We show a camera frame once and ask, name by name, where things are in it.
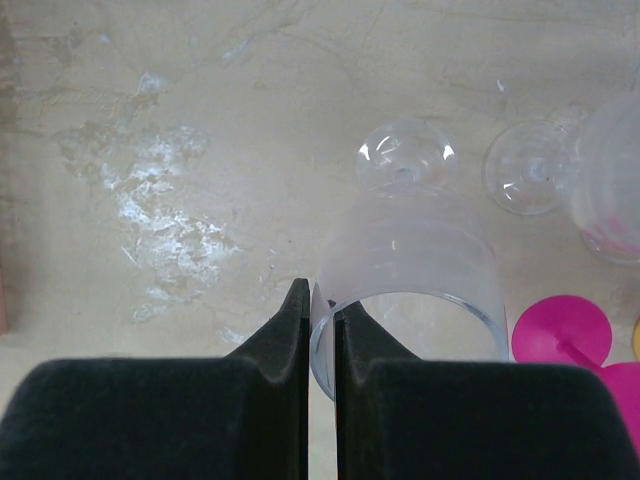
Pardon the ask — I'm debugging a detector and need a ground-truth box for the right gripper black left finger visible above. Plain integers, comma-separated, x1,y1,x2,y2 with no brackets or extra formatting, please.
1,278,310,479

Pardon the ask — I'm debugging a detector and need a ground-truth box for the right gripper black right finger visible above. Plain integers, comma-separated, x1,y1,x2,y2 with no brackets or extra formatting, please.
334,303,639,479

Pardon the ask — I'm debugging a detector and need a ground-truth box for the clear wine glass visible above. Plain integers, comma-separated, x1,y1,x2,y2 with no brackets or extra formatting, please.
483,94,639,266
310,117,509,396

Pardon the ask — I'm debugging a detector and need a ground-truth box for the pink plastic wine glass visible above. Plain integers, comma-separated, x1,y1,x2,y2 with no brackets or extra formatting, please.
511,295,639,447

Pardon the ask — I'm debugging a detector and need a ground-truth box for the orange plastic wine glass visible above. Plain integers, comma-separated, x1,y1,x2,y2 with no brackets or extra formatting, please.
631,318,640,361

